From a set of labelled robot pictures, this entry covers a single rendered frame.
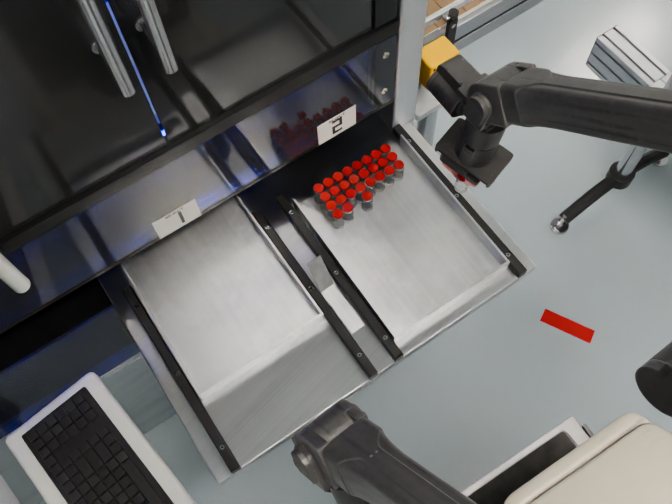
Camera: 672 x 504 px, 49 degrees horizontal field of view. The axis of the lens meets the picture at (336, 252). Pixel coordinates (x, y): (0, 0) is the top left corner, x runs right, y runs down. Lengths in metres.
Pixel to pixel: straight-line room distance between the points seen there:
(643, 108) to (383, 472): 0.44
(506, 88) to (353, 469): 0.49
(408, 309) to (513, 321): 1.00
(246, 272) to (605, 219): 1.46
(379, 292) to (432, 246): 0.14
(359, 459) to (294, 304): 0.66
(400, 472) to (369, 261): 0.74
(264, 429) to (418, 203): 0.52
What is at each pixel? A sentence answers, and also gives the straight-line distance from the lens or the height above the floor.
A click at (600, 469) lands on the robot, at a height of 1.34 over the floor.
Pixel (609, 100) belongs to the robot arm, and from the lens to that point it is 0.84.
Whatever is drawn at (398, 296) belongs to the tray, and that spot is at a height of 0.88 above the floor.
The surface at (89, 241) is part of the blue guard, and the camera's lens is 1.26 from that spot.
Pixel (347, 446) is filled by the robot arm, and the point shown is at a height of 1.41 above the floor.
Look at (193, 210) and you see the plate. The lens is 1.33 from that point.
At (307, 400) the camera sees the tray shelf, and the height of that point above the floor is 0.88.
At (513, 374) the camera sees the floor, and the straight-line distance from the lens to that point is 2.29.
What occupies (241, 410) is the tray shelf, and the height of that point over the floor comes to 0.88.
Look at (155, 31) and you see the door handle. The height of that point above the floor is 1.51.
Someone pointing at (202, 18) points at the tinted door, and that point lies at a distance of 1.03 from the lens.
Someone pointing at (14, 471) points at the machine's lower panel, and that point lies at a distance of 1.96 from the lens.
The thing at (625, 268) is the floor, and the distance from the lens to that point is 2.50.
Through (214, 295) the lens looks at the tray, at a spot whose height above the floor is 0.88.
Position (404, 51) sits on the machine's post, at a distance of 1.36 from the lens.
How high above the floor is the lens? 2.16
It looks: 65 degrees down
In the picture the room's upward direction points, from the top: 4 degrees counter-clockwise
